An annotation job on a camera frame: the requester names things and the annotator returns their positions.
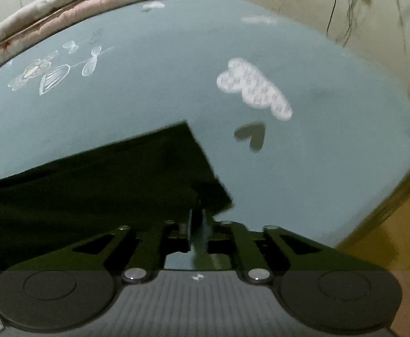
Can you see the black pants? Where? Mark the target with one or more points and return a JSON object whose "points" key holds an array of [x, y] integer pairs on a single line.
{"points": [[103, 182]]}

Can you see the pink floral quilt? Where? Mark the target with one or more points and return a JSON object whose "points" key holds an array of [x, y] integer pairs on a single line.
{"points": [[85, 3]]}

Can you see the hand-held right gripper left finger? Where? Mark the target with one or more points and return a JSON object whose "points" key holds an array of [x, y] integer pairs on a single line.
{"points": [[192, 230]]}

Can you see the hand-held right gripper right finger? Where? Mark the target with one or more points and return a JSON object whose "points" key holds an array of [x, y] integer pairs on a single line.
{"points": [[205, 231]]}

